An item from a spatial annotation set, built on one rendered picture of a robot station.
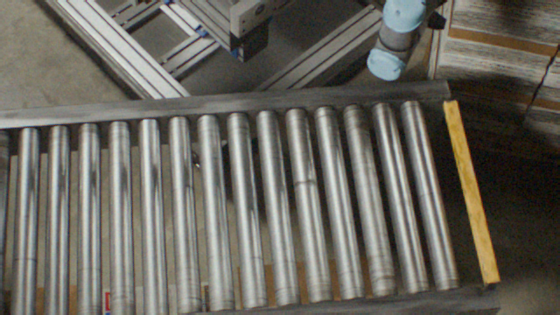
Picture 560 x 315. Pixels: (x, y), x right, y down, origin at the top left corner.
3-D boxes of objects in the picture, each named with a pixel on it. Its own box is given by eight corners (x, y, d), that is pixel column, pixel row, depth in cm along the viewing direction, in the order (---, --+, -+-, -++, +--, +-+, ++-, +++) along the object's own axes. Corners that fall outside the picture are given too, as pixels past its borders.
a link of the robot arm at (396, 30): (409, -32, 161) (399, 3, 171) (378, 3, 157) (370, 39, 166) (444, -13, 159) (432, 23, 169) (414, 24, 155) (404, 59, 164)
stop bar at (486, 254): (456, 104, 189) (458, 99, 187) (500, 286, 168) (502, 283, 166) (442, 105, 188) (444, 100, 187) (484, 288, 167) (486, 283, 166)
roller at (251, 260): (248, 119, 190) (248, 107, 186) (269, 319, 168) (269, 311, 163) (226, 120, 190) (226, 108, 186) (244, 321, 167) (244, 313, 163)
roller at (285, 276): (281, 112, 190) (269, 102, 186) (307, 313, 167) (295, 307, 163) (262, 120, 191) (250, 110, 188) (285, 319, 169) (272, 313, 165)
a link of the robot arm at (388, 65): (404, 65, 164) (396, 89, 171) (425, 25, 169) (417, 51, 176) (367, 49, 165) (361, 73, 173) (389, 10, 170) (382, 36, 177)
